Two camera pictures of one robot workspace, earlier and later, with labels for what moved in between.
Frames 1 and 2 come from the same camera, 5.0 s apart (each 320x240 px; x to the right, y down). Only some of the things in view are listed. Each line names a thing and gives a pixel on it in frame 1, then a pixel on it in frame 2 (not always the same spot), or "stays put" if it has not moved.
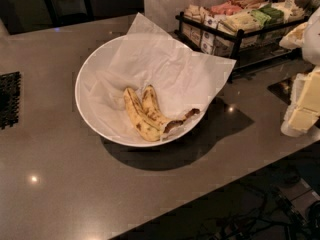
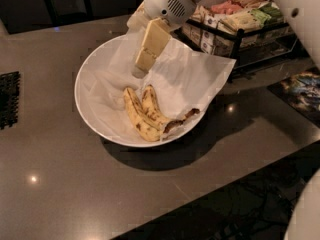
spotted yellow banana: [145, 127] stays put
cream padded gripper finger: [304, 109] → [156, 38]
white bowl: [83, 107] stays put
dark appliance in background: [67, 4] stays put
